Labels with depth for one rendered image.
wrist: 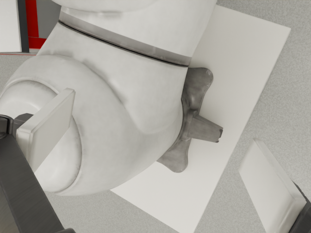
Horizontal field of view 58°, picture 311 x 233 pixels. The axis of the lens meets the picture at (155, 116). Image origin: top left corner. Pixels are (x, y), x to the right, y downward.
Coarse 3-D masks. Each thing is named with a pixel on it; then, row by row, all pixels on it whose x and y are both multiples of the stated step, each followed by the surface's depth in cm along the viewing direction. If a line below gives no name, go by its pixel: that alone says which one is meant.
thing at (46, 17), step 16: (0, 0) 69; (16, 0) 67; (32, 0) 73; (48, 0) 78; (0, 16) 70; (16, 16) 68; (32, 16) 73; (48, 16) 78; (0, 32) 71; (16, 32) 69; (32, 32) 74; (48, 32) 79; (0, 48) 72; (16, 48) 70; (32, 48) 74
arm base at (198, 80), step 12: (192, 72) 44; (204, 72) 43; (192, 84) 44; (204, 84) 43; (192, 96) 44; (192, 108) 44; (192, 120) 43; (204, 120) 44; (180, 132) 42; (192, 132) 43; (204, 132) 43; (216, 132) 42; (180, 144) 46; (168, 156) 47; (180, 156) 46; (168, 168) 48; (180, 168) 47
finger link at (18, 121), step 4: (20, 116) 15; (24, 116) 16; (28, 116) 16; (16, 120) 15; (20, 120) 15; (24, 120) 15; (16, 124) 15; (20, 124) 15; (16, 128) 14; (12, 132) 14
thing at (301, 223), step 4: (308, 208) 14; (308, 212) 13; (304, 216) 13; (308, 216) 13; (300, 220) 13; (304, 220) 13; (308, 220) 13; (300, 224) 12; (304, 224) 12; (308, 224) 12; (296, 228) 12; (300, 228) 12; (304, 228) 12; (308, 228) 12; (292, 232) 12; (296, 232) 12; (300, 232) 12; (304, 232) 12; (308, 232) 12
